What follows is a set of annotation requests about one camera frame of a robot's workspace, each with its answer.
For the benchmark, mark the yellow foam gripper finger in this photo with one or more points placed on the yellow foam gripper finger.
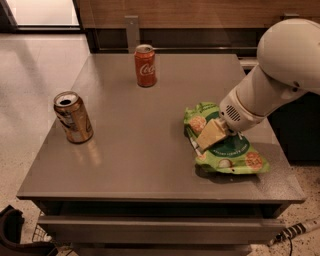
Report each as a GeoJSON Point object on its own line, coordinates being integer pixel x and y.
{"type": "Point", "coordinates": [214, 131]}

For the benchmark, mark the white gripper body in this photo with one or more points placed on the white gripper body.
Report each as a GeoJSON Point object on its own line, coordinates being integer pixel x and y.
{"type": "Point", "coordinates": [237, 117]}

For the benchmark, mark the green rice chip bag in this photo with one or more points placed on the green rice chip bag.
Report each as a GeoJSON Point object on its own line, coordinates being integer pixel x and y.
{"type": "Point", "coordinates": [233, 155]}

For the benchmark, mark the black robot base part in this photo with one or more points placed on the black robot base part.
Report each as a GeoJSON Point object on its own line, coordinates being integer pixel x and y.
{"type": "Point", "coordinates": [11, 222]}

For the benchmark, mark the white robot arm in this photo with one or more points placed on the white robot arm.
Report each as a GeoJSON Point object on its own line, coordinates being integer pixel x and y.
{"type": "Point", "coordinates": [288, 66]}

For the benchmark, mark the orange Coca-Cola can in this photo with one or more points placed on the orange Coca-Cola can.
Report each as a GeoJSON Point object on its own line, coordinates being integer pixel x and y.
{"type": "Point", "coordinates": [145, 65]}

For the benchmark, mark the grey table with drawers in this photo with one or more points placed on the grey table with drawers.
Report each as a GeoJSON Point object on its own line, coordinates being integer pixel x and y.
{"type": "Point", "coordinates": [134, 188]}

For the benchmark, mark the gold opened drink can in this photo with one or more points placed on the gold opened drink can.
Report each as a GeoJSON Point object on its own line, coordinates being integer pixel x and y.
{"type": "Point", "coordinates": [71, 112]}

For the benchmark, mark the left metal wall bracket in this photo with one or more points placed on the left metal wall bracket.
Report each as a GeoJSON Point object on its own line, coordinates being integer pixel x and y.
{"type": "Point", "coordinates": [132, 32]}

